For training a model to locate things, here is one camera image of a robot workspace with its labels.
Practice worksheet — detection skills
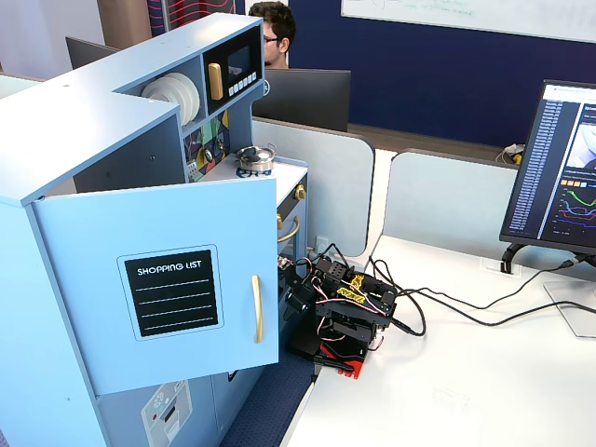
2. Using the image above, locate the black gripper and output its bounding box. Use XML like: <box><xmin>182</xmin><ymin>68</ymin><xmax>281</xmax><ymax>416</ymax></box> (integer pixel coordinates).
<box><xmin>278</xmin><ymin>267</ymin><xmax>312</xmax><ymax>323</ymax></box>

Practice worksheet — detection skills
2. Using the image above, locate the red and black robot base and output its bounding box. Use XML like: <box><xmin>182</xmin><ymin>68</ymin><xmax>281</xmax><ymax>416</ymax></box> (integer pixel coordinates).
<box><xmin>284</xmin><ymin>325</ymin><xmax>370</xmax><ymax>381</ymax></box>

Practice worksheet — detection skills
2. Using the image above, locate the blue shopping list cabinet door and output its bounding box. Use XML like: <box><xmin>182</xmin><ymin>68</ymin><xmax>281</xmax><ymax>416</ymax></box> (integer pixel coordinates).
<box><xmin>31</xmin><ymin>175</ymin><xmax>280</xmax><ymax>397</ymax></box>

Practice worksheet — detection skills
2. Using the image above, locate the blue toy oven door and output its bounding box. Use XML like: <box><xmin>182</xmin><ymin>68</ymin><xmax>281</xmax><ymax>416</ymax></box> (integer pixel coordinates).
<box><xmin>277</xmin><ymin>203</ymin><xmax>309</xmax><ymax>264</ymax></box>

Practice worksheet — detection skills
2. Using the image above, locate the light grey desk divider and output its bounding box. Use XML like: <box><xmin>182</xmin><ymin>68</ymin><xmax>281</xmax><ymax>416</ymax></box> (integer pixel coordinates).
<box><xmin>382</xmin><ymin>148</ymin><xmax>525</xmax><ymax>253</ymax></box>
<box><xmin>251</xmin><ymin>115</ymin><xmax>376</xmax><ymax>259</ymax></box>

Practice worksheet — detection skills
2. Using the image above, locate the steel toy pot with lid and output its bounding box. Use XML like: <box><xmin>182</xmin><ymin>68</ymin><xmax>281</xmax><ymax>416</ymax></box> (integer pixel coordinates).
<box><xmin>235</xmin><ymin>143</ymin><xmax>279</xmax><ymax>174</ymax></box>

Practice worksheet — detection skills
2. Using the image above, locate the black monitor back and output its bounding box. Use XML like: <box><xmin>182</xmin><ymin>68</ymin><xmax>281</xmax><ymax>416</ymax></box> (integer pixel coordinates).
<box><xmin>253</xmin><ymin>68</ymin><xmax>352</xmax><ymax>134</ymax></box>

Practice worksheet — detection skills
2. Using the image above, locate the white toy plate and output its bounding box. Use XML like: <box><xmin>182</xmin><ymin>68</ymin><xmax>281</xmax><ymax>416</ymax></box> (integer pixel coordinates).
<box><xmin>179</xmin><ymin>74</ymin><xmax>202</xmax><ymax>127</ymax></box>
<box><xmin>142</xmin><ymin>74</ymin><xmax>185</xmax><ymax>106</ymax></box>
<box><xmin>162</xmin><ymin>72</ymin><xmax>195</xmax><ymax>123</ymax></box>

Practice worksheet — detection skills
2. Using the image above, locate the blue ice dispenser fridge door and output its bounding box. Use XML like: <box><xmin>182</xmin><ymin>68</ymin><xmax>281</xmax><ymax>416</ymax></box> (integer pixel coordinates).
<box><xmin>95</xmin><ymin>370</ymin><xmax>216</xmax><ymax>447</ymax></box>

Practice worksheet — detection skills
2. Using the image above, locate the black toy microwave door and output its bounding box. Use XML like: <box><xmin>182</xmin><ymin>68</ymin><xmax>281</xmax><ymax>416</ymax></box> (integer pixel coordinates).
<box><xmin>203</xmin><ymin>25</ymin><xmax>264</xmax><ymax>115</ymax></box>

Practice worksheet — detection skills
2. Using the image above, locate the dark-haired person with glasses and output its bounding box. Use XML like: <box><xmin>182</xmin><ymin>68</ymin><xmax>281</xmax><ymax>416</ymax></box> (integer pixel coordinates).
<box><xmin>248</xmin><ymin>1</ymin><xmax>298</xmax><ymax>70</ymax></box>

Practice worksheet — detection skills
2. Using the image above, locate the blue wooden toy kitchen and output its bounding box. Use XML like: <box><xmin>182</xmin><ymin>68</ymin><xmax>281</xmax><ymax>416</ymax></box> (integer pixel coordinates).
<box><xmin>0</xmin><ymin>12</ymin><xmax>309</xmax><ymax>447</ymax></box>

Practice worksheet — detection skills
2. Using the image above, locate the navy pink-lined backdrop panel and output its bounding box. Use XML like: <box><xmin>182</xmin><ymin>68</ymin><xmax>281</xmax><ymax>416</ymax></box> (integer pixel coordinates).
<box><xmin>147</xmin><ymin>0</ymin><xmax>235</xmax><ymax>36</ymax></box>

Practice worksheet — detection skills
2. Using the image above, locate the silver monitor stand base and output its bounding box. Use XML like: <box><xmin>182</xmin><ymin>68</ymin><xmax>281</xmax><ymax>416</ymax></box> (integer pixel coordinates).
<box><xmin>543</xmin><ymin>267</ymin><xmax>596</xmax><ymax>339</ymax></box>

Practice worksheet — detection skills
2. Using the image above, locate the lit computer monitor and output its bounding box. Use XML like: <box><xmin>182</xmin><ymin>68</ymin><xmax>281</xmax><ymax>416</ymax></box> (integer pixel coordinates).
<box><xmin>498</xmin><ymin>79</ymin><xmax>596</xmax><ymax>256</ymax></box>

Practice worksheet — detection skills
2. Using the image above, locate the dark grey monitor back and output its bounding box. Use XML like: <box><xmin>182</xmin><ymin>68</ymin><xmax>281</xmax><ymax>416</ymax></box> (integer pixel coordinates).
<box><xmin>64</xmin><ymin>35</ymin><xmax>123</xmax><ymax>72</ymax></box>

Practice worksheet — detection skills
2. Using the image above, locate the white whiteboard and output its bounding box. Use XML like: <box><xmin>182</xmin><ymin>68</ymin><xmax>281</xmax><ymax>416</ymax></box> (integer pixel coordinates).
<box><xmin>340</xmin><ymin>0</ymin><xmax>596</xmax><ymax>46</ymax></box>

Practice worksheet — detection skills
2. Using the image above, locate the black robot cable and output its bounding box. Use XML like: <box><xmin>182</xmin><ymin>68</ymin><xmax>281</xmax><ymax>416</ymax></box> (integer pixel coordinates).
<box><xmin>368</xmin><ymin>254</ymin><xmax>596</xmax><ymax>337</ymax></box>

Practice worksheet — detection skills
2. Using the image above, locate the black cable with plug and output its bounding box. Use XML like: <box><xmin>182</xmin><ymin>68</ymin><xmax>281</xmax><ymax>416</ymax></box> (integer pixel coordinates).
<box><xmin>395</xmin><ymin>256</ymin><xmax>589</xmax><ymax>310</ymax></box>

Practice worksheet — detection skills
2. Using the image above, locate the white and yellow cable bundle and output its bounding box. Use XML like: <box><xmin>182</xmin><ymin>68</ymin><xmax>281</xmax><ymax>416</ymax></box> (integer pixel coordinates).
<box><xmin>495</xmin><ymin>142</ymin><xmax>527</xmax><ymax>167</ymax></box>

